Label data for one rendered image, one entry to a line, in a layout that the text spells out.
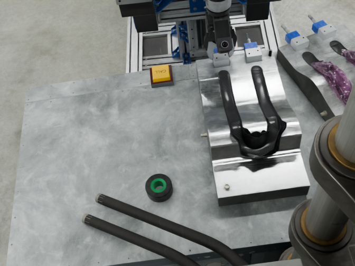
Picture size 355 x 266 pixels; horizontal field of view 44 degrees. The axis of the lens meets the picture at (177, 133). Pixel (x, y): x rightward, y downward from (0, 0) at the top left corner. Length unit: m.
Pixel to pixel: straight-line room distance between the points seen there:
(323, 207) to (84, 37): 2.52
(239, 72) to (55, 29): 1.89
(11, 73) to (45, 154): 1.53
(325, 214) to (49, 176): 0.99
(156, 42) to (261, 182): 1.46
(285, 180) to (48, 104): 0.86
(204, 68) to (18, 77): 1.68
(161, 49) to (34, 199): 1.34
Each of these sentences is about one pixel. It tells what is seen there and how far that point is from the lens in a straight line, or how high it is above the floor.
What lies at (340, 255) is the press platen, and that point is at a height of 1.29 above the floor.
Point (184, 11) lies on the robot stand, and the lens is 1.94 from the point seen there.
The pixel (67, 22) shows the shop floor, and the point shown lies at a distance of 3.17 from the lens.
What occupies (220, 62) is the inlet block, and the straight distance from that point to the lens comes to 1.48.
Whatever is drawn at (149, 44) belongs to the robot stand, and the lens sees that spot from 2.57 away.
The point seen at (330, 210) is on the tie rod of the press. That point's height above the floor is 1.41.
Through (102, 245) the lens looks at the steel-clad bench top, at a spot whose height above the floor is 0.80.
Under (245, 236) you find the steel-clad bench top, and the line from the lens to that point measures 1.29.
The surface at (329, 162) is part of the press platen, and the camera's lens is 0.55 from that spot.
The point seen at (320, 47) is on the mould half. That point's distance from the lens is 1.62.
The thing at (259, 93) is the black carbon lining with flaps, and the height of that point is 0.88.
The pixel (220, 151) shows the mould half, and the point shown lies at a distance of 1.28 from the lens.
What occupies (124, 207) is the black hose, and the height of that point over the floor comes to 0.85.
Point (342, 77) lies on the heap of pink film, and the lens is 1.47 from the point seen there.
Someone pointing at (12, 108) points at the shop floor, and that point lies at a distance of 2.80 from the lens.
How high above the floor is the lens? 2.01
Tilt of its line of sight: 56 degrees down
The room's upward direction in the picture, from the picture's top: 10 degrees counter-clockwise
